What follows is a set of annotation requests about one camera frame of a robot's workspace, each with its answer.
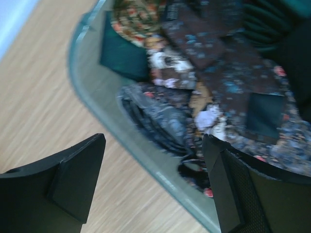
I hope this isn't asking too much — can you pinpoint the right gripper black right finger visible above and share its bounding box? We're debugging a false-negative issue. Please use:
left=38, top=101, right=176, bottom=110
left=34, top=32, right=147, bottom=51
left=203, top=134, right=311, bottom=233

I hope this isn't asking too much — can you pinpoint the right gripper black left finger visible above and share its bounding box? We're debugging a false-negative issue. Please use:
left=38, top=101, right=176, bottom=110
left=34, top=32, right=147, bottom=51
left=0, top=133, right=106, bottom=233

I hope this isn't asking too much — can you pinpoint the dark navy floral tie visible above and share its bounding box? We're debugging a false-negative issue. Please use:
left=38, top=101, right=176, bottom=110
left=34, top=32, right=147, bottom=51
left=116, top=60, right=311, bottom=199

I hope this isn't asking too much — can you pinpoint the brown blue floral tie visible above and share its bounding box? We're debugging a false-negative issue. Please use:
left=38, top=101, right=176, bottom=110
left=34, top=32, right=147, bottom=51
left=147, top=0, right=285, bottom=145

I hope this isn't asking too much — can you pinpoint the teal plastic bin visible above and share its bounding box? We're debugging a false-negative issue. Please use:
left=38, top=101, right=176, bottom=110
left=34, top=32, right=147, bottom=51
left=68, top=0, right=220, bottom=233

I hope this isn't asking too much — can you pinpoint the dark green tie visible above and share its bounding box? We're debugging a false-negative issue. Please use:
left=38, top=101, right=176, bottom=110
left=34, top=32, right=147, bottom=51
left=100, top=11, right=149, bottom=82

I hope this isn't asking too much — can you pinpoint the orange green patterned tie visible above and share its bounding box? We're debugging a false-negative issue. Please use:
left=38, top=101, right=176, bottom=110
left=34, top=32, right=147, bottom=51
left=111, top=0, right=166, bottom=48

